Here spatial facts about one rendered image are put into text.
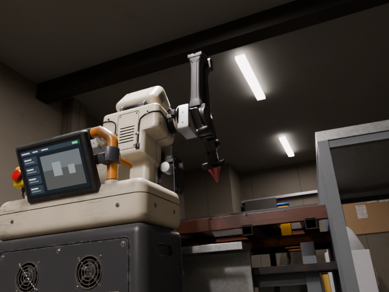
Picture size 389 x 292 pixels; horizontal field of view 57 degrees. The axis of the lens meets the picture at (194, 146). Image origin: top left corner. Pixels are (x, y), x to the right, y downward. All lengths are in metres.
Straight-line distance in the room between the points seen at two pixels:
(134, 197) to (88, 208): 0.15
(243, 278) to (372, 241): 7.38
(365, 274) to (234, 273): 4.97
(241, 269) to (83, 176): 0.92
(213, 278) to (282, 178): 7.69
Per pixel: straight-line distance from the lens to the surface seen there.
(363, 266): 6.57
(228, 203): 8.47
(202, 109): 1.61
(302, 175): 9.27
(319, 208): 1.74
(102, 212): 1.03
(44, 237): 1.16
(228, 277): 1.72
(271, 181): 9.35
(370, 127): 1.50
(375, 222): 9.00
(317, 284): 1.77
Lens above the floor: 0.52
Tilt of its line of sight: 21 degrees up
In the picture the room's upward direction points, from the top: 4 degrees counter-clockwise
